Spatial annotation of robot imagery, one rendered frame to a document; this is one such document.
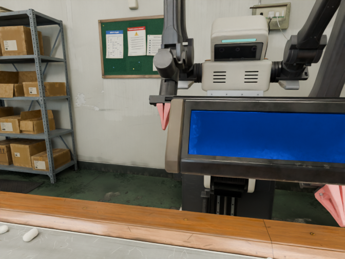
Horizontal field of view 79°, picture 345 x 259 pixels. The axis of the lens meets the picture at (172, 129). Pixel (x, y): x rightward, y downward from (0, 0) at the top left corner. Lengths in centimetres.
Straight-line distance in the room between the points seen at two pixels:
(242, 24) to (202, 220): 70
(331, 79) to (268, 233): 39
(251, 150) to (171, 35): 57
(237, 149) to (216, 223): 43
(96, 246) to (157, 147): 203
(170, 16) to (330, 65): 45
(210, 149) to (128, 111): 242
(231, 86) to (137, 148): 191
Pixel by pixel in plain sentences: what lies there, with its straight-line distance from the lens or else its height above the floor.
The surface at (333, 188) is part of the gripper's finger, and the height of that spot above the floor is 92.
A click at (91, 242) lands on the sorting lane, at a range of 62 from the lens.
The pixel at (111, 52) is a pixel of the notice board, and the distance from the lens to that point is 266.
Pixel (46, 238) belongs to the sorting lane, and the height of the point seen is 74.
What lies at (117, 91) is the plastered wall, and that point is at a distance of 264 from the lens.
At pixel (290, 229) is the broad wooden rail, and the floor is 76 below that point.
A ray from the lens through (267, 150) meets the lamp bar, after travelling 20.
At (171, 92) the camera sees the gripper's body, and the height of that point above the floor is 110.
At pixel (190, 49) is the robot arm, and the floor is 125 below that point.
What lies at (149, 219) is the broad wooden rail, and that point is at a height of 76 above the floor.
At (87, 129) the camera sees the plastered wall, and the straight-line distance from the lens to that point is 294.
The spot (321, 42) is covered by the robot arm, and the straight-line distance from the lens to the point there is 85.
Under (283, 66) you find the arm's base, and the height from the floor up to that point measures 119.
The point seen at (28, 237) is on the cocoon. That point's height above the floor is 75.
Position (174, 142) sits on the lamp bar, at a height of 107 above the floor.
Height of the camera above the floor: 112
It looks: 12 degrees down
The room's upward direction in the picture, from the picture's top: straight up
